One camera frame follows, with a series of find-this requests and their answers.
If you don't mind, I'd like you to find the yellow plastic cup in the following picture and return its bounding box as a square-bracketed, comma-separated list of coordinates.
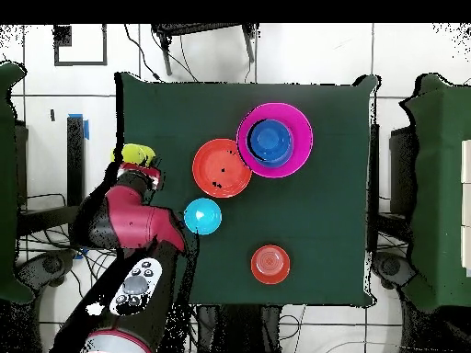
[110, 142, 157, 169]

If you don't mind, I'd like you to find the dark blue ribbed bowl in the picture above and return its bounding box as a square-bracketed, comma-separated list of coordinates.
[247, 119, 294, 165]

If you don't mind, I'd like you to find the light blue translucent bowl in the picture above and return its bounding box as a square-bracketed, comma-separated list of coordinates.
[252, 152, 295, 169]

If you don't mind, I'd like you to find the large pink plastic bowl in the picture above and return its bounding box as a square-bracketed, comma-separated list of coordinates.
[235, 102, 315, 179]

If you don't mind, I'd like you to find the red-orange shallow bowl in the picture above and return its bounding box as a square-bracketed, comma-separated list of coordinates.
[191, 138, 254, 199]

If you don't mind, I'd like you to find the blue tape strip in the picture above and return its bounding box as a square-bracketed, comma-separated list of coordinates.
[68, 113, 90, 141]

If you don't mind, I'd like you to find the black floor stand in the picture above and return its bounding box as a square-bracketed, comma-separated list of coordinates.
[16, 115, 87, 249]

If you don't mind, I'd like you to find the cyan ribbed bowl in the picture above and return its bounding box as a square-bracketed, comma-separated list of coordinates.
[182, 197, 224, 236]

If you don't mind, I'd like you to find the black floor device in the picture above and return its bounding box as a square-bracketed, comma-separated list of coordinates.
[370, 251, 418, 290]
[14, 248, 79, 306]

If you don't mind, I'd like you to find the dark green side cloth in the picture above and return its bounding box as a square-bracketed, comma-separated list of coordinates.
[0, 61, 34, 304]
[398, 72, 471, 313]

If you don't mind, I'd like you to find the black metal stool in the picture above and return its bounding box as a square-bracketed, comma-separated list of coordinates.
[150, 23, 261, 77]

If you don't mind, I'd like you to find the orange translucent bowl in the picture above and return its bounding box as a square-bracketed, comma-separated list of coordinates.
[250, 245, 292, 286]

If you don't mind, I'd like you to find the dark green table cloth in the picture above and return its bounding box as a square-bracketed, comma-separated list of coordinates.
[114, 71, 382, 308]

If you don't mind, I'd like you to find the white box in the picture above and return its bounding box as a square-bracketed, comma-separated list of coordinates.
[460, 225, 471, 277]
[460, 183, 471, 226]
[460, 139, 471, 184]

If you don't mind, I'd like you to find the thin black floor cable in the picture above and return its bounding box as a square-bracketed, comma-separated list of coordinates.
[122, 23, 164, 83]

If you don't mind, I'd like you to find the bundle of floor cables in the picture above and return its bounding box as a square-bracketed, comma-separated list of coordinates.
[21, 190, 122, 332]

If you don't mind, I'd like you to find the black square frame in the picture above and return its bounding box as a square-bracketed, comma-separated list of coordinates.
[53, 23, 109, 68]

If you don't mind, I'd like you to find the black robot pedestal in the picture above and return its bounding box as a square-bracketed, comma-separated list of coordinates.
[196, 304, 282, 353]

